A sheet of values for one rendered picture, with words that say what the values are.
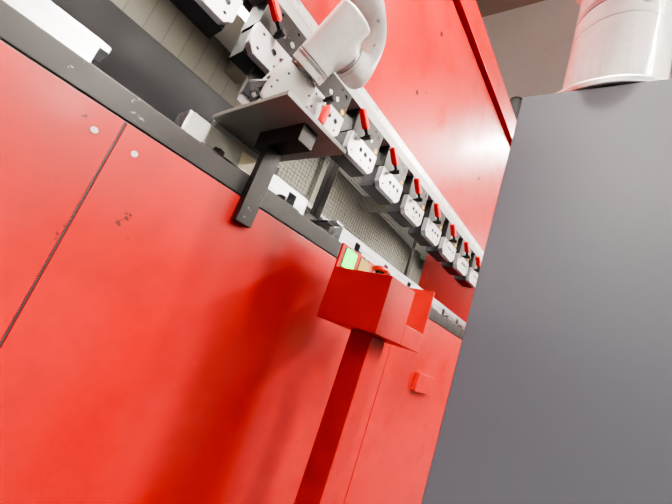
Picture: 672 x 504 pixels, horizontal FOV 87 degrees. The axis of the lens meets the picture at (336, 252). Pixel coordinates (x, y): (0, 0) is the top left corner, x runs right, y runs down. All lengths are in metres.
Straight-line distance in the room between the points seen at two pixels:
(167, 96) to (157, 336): 0.94
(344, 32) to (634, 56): 0.49
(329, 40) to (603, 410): 0.75
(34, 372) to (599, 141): 0.79
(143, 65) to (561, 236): 1.30
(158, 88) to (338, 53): 0.76
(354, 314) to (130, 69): 1.06
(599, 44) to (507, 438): 0.51
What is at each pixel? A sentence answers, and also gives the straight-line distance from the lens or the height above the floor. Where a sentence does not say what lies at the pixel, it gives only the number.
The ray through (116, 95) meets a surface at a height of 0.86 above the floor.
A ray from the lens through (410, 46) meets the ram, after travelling 1.55.
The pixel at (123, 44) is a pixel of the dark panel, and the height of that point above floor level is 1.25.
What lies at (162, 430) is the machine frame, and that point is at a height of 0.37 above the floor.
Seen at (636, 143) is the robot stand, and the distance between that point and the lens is 0.50.
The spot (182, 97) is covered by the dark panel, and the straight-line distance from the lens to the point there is 1.46.
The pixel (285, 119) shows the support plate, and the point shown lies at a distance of 0.75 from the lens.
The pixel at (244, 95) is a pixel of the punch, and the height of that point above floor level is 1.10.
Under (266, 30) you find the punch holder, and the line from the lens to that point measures 1.01.
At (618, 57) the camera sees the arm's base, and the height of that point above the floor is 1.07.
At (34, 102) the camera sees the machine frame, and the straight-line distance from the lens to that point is 0.65.
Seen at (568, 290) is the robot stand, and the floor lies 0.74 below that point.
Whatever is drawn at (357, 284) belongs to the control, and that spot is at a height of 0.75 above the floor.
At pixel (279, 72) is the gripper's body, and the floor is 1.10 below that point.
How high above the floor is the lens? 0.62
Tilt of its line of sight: 14 degrees up
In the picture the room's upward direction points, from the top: 20 degrees clockwise
